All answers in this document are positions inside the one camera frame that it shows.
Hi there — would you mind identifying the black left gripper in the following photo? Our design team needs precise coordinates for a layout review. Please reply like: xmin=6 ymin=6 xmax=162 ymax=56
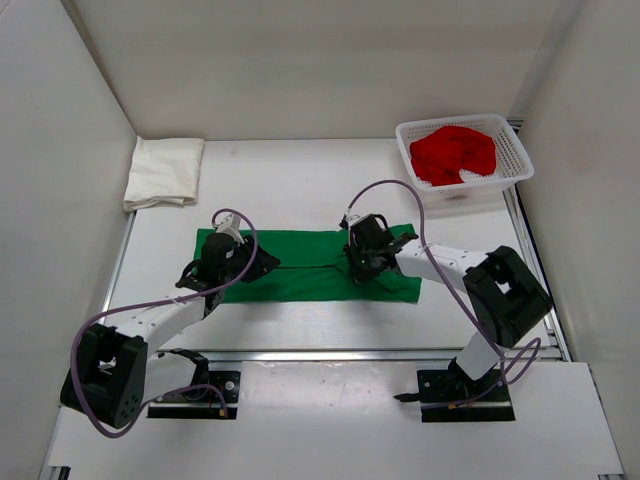
xmin=220 ymin=234 xmax=281 ymax=286

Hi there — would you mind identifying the green t shirt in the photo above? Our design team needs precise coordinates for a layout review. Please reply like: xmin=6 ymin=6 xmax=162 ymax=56
xmin=224 ymin=230 xmax=421 ymax=304

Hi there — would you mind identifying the white t shirt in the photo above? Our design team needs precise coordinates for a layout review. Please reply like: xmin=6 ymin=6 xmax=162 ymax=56
xmin=123 ymin=136 xmax=205 ymax=212

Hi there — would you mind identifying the red t shirt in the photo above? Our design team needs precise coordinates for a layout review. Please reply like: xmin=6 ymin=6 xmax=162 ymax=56
xmin=409 ymin=126 xmax=497 ymax=187

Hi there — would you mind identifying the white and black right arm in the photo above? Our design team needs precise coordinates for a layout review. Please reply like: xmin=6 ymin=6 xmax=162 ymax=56
xmin=342 ymin=214 xmax=552 ymax=400

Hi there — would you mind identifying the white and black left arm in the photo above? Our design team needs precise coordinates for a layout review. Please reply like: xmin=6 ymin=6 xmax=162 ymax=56
xmin=60 ymin=233 xmax=281 ymax=438

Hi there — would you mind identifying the white front cover board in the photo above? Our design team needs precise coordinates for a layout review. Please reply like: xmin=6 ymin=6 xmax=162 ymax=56
xmin=48 ymin=362 xmax=623 ymax=479

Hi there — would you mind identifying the white plastic basket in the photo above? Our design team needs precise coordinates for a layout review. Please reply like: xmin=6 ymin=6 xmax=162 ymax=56
xmin=395 ymin=114 xmax=534 ymax=201

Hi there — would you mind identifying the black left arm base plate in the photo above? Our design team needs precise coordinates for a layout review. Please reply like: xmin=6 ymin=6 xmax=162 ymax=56
xmin=144 ymin=349 xmax=242 ymax=420

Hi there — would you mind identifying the aluminium left table rail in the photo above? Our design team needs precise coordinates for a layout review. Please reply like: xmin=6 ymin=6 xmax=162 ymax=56
xmin=100 ymin=212 xmax=136 ymax=313

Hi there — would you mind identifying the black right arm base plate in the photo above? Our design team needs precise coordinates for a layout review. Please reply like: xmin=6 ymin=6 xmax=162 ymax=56
xmin=394 ymin=361 xmax=516 ymax=423

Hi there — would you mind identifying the aluminium right table rail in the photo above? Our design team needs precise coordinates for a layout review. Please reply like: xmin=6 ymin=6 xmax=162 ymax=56
xmin=503 ymin=186 xmax=573 ymax=362

